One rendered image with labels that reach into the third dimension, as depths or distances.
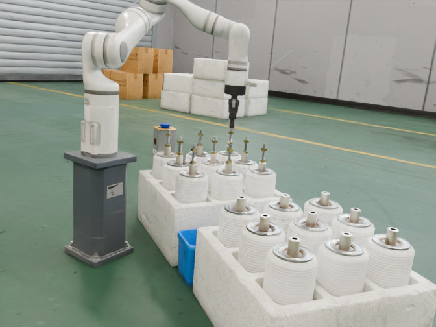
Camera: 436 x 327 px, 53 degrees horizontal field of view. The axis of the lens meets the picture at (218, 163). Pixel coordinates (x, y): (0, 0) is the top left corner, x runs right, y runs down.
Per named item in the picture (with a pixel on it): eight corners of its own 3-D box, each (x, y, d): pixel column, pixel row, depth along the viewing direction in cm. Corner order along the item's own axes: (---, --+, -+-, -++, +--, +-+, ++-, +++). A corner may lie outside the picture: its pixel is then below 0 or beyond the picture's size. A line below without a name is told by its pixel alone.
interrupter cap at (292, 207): (278, 214, 102) (278, 211, 102) (263, 203, 109) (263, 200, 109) (305, 212, 105) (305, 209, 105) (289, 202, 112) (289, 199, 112)
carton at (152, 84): (161, 98, 545) (163, 74, 538) (148, 98, 527) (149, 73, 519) (145, 95, 562) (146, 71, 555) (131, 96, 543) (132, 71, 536)
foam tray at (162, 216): (170, 266, 125) (174, 207, 120) (137, 217, 159) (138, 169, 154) (285, 251, 141) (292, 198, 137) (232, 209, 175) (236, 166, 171)
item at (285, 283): (272, 358, 80) (283, 268, 75) (249, 327, 88) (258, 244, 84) (315, 348, 83) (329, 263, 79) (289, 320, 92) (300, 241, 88)
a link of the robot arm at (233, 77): (257, 87, 148) (259, 69, 147) (224, 85, 149) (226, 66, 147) (255, 85, 157) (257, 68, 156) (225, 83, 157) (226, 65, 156)
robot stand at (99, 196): (95, 268, 120) (96, 163, 113) (63, 250, 129) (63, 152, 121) (134, 252, 132) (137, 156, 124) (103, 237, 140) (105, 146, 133)
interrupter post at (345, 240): (342, 252, 84) (345, 236, 84) (335, 246, 87) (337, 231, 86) (352, 251, 85) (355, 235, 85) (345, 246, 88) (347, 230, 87)
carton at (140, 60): (152, 73, 524) (154, 48, 517) (138, 73, 505) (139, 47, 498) (135, 71, 541) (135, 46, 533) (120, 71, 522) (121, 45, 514)
